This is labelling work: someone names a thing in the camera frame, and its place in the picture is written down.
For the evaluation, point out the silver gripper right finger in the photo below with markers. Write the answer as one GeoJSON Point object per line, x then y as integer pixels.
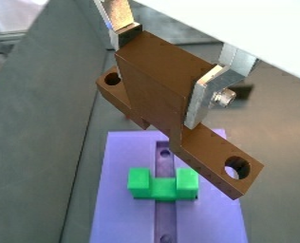
{"type": "Point", "coordinates": [212, 89]}

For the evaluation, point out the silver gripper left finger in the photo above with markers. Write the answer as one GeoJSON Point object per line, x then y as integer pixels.
{"type": "Point", "coordinates": [117, 14]}

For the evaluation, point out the brown T-shaped block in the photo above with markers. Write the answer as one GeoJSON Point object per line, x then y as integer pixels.
{"type": "Point", "coordinates": [149, 87]}

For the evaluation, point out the green U-shaped block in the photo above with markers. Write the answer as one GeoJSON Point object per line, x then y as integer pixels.
{"type": "Point", "coordinates": [164, 189]}

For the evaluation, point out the purple base block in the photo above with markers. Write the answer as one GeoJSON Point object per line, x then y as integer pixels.
{"type": "Point", "coordinates": [209, 219]}

